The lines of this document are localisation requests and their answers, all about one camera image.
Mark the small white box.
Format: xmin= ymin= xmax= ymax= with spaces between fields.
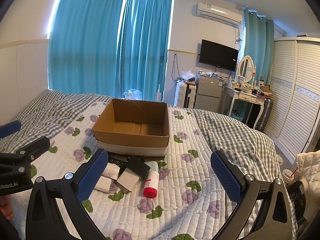
xmin=94 ymin=176 xmax=112 ymax=193

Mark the white hair dryer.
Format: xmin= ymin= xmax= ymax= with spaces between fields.
xmin=102 ymin=163 xmax=120 ymax=180

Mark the white power adapter block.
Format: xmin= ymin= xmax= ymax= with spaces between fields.
xmin=116 ymin=168 xmax=141 ymax=193

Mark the black remote control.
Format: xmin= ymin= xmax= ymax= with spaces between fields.
xmin=108 ymin=155 xmax=150 ymax=178

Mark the white bottle red cap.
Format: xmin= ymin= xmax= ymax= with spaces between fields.
xmin=143 ymin=161 xmax=159 ymax=198

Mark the left human hand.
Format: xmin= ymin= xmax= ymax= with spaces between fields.
xmin=0 ymin=195 xmax=15 ymax=220

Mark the plastic cup with straw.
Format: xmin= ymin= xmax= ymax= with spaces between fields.
xmin=282 ymin=167 xmax=299 ymax=185

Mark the white padded jacket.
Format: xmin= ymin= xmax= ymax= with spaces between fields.
xmin=294 ymin=151 xmax=319 ymax=223

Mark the white floral quilt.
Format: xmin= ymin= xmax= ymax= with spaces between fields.
xmin=10 ymin=101 xmax=241 ymax=240

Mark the grey checked bedsheet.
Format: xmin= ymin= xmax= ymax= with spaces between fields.
xmin=0 ymin=89 xmax=298 ymax=240

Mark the teal storage basket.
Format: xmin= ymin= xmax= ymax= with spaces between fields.
xmin=231 ymin=109 xmax=245 ymax=122

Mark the left blue curtain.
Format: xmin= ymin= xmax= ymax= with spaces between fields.
xmin=48 ymin=0 xmax=123 ymax=96

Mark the blue curtain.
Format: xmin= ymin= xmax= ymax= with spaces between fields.
xmin=244 ymin=8 xmax=274 ymax=84
xmin=48 ymin=0 xmax=123 ymax=96
xmin=115 ymin=0 xmax=173 ymax=101

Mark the brown cardboard box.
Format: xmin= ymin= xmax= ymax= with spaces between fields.
xmin=93 ymin=98 xmax=169 ymax=148

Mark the clear plastic bag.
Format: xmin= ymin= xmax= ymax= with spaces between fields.
xmin=124 ymin=89 xmax=142 ymax=100

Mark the white louvered wardrobe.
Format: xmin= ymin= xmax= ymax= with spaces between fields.
xmin=265 ymin=37 xmax=319 ymax=158

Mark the white dressing table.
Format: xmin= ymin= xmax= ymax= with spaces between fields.
xmin=220 ymin=87 xmax=266 ymax=129

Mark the silver mini fridge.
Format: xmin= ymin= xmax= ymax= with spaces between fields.
xmin=194 ymin=75 xmax=223 ymax=112

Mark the oval vanity mirror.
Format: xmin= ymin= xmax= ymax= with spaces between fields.
xmin=236 ymin=55 xmax=255 ymax=83

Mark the white suitcase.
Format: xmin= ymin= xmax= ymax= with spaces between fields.
xmin=174 ymin=81 xmax=196 ymax=109

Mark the plastic bag on suitcase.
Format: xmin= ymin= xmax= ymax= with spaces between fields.
xmin=180 ymin=69 xmax=197 ymax=82

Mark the middle blue curtain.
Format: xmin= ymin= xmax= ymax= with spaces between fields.
xmin=115 ymin=0 xmax=173 ymax=101

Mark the right blue curtain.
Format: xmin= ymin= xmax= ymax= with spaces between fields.
xmin=244 ymin=8 xmax=274 ymax=84

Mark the white air conditioner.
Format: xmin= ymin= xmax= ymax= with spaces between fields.
xmin=197 ymin=2 xmax=242 ymax=26

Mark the black wall television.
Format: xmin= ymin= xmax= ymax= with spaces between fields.
xmin=199 ymin=40 xmax=239 ymax=72

